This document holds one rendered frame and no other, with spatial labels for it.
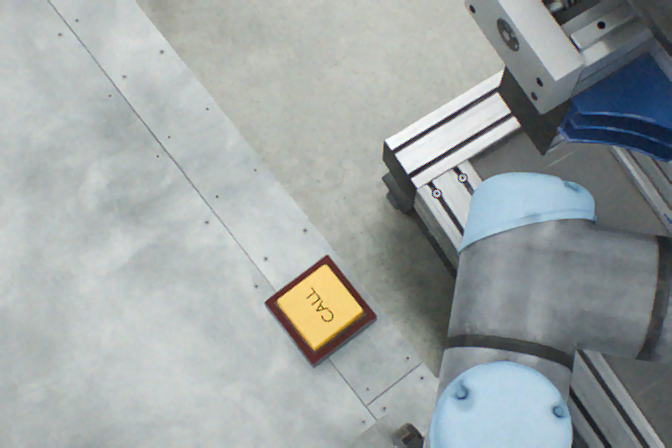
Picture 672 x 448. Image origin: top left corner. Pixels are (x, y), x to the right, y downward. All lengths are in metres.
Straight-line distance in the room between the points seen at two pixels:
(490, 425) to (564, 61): 0.53
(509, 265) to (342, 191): 1.42
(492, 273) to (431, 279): 1.37
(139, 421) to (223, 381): 0.09
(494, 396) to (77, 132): 0.75
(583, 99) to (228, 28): 1.10
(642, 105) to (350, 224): 0.95
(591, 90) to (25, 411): 0.63
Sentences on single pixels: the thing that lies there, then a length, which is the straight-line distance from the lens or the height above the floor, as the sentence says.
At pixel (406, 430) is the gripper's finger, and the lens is 0.97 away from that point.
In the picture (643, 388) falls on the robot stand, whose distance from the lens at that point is 1.93.
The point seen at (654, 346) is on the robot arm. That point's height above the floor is 1.32.
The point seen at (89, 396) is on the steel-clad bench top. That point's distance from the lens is 1.31.
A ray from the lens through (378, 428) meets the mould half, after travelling 1.19.
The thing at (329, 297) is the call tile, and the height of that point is 0.84.
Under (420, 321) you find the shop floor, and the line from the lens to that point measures 2.11.
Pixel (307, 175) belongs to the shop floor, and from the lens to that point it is 2.17.
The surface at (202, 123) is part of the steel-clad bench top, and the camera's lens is 1.36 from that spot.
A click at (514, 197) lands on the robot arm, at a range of 0.77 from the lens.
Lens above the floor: 2.07
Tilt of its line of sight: 75 degrees down
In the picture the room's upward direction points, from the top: 2 degrees counter-clockwise
